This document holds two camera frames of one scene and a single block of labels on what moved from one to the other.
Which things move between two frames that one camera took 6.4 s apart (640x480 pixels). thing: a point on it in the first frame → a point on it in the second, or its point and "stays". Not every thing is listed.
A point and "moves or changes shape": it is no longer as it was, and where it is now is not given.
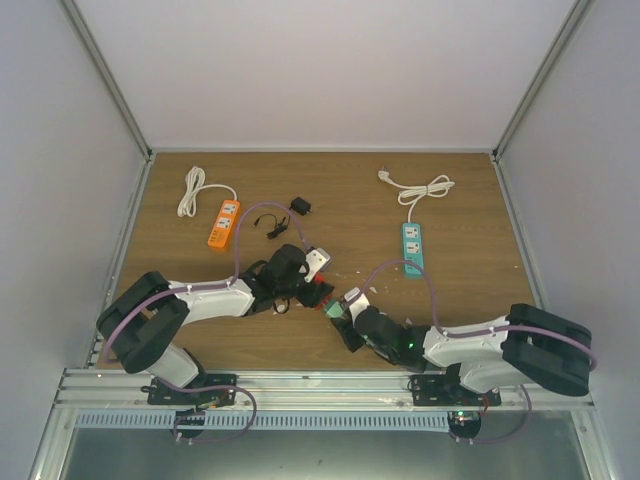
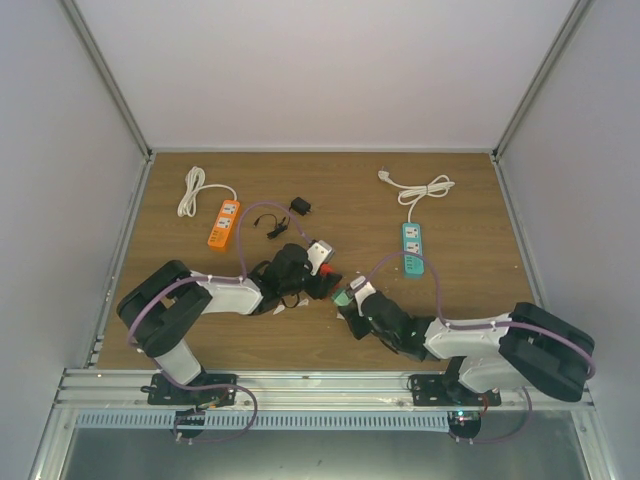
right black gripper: x=344 y=324 → x=349 y=313
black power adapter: x=301 y=206 stays
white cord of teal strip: x=437 y=187 stays
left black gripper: x=315 y=294 stays
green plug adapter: x=333 y=308 moves or changes shape
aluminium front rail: x=99 y=388 stays
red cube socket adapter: x=319 y=278 → x=325 y=269
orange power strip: x=224 y=223 stays
